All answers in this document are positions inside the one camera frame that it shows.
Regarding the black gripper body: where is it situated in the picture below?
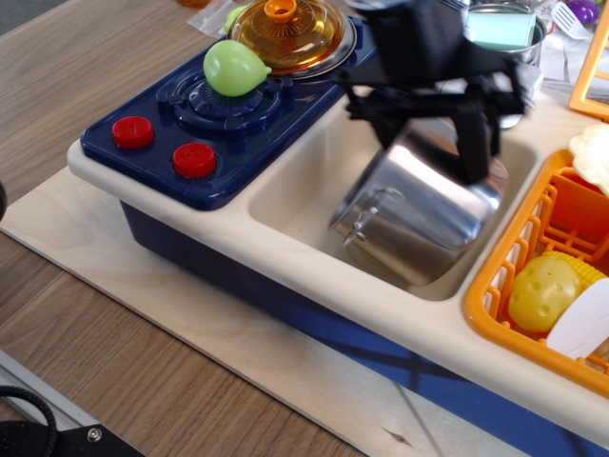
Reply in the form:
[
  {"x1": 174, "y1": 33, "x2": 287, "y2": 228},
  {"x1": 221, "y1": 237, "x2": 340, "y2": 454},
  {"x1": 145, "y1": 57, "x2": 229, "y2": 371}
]
[{"x1": 337, "y1": 1, "x2": 526, "y2": 121}]

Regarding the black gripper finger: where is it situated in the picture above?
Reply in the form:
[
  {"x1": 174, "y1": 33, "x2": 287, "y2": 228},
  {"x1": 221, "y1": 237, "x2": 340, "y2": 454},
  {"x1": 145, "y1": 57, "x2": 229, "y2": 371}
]
[
  {"x1": 450, "y1": 102, "x2": 497, "y2": 183},
  {"x1": 346, "y1": 102, "x2": 417, "y2": 149}
]

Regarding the stainless steel pot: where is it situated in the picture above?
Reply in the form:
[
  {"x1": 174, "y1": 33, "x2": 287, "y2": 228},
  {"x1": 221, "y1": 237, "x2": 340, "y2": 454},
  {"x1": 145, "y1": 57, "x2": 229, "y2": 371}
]
[{"x1": 329, "y1": 119, "x2": 508, "y2": 287}]

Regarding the steel pot with mint item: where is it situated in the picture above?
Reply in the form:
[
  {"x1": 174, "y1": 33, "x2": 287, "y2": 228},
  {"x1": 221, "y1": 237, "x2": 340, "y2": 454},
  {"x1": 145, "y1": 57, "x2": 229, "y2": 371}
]
[{"x1": 465, "y1": 4, "x2": 547, "y2": 66}]

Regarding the amber pot lid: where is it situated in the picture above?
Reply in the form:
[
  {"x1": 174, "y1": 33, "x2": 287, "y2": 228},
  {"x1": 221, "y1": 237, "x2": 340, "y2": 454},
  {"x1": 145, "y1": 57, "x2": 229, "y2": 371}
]
[{"x1": 227, "y1": 1, "x2": 358, "y2": 79}]

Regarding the beige toy kitchen sink unit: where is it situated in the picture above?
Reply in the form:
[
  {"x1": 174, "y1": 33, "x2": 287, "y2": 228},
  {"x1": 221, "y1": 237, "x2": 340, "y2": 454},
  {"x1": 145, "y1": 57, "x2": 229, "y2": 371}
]
[{"x1": 68, "y1": 91, "x2": 608, "y2": 456}]

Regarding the white toy faucet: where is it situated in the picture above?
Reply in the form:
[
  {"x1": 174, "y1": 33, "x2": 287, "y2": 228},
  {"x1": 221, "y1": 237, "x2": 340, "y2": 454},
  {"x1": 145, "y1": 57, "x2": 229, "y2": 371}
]
[{"x1": 436, "y1": 63, "x2": 543, "y2": 129}]

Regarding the cream toy cauliflower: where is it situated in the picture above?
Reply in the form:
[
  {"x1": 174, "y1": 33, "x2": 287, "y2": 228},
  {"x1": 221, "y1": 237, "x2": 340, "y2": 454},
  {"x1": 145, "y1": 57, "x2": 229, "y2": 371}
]
[{"x1": 568, "y1": 123, "x2": 609, "y2": 195}]

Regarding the white slotted toy spatula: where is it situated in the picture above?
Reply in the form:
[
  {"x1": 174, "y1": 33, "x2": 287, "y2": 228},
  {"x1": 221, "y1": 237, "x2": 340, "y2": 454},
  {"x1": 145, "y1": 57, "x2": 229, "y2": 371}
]
[{"x1": 550, "y1": 1, "x2": 594, "y2": 40}]

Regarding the green toy pear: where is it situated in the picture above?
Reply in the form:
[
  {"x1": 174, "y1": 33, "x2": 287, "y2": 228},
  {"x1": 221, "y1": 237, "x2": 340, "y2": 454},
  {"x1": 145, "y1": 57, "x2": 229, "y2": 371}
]
[{"x1": 203, "y1": 40, "x2": 272, "y2": 97}]

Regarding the purple toy eggplant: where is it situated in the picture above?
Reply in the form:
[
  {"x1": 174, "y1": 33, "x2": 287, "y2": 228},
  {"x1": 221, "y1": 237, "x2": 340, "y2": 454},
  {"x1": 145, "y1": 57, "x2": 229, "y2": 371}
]
[{"x1": 566, "y1": 0, "x2": 600, "y2": 24}]

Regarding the yellow toy potato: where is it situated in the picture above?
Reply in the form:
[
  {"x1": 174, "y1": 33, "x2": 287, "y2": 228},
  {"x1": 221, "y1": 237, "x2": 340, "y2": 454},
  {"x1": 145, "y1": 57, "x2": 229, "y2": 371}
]
[{"x1": 507, "y1": 256, "x2": 582, "y2": 333}]

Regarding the orange dish rack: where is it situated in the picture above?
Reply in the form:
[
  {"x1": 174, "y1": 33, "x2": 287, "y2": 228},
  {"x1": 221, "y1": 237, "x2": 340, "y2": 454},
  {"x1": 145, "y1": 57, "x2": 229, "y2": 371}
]
[{"x1": 462, "y1": 0, "x2": 609, "y2": 399}]

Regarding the yellow toy corn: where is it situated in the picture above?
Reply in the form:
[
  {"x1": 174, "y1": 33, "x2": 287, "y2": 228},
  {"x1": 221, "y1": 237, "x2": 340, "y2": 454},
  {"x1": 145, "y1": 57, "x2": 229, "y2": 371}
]
[{"x1": 542, "y1": 250, "x2": 608, "y2": 290}]

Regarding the clear plastic bag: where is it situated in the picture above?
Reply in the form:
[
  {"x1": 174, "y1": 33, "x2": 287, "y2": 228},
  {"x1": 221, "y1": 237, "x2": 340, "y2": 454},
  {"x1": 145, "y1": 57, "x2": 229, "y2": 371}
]
[{"x1": 187, "y1": 1, "x2": 238, "y2": 38}]

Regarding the red right stove knob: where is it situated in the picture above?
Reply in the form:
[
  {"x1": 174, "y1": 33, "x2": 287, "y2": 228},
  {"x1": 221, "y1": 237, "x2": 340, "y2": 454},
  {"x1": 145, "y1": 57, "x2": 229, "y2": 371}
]
[{"x1": 172, "y1": 143, "x2": 217, "y2": 179}]

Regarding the red stove knob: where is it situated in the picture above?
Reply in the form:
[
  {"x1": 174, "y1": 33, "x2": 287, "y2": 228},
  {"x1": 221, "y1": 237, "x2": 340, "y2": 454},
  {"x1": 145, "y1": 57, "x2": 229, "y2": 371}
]
[
  {"x1": 172, "y1": 143, "x2": 217, "y2": 179},
  {"x1": 111, "y1": 115, "x2": 155, "y2": 149}
]

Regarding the dark blue toy stove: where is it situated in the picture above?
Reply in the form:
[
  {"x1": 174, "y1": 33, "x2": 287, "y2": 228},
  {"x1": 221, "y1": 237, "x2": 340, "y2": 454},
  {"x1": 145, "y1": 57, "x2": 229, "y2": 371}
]
[{"x1": 80, "y1": 16, "x2": 397, "y2": 212}]

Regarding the red left stove knob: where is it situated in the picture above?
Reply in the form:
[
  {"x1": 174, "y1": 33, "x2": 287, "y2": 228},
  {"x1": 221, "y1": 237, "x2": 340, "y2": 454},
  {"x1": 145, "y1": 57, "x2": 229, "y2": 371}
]
[{"x1": 111, "y1": 115, "x2": 155, "y2": 149}]

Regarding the plywood base board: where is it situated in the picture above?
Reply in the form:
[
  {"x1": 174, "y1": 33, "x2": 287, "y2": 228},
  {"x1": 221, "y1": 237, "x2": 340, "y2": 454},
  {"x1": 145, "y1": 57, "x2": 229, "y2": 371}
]
[{"x1": 1, "y1": 170, "x2": 517, "y2": 456}]

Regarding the black cable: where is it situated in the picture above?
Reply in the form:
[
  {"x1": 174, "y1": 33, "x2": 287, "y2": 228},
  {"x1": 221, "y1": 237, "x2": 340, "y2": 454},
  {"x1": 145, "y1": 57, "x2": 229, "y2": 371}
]
[{"x1": 0, "y1": 385, "x2": 59, "y2": 457}]

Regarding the black bracket with screw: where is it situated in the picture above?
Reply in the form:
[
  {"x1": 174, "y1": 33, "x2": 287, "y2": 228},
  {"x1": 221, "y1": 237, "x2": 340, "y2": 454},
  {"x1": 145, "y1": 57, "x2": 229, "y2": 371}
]
[{"x1": 1, "y1": 421, "x2": 143, "y2": 456}]

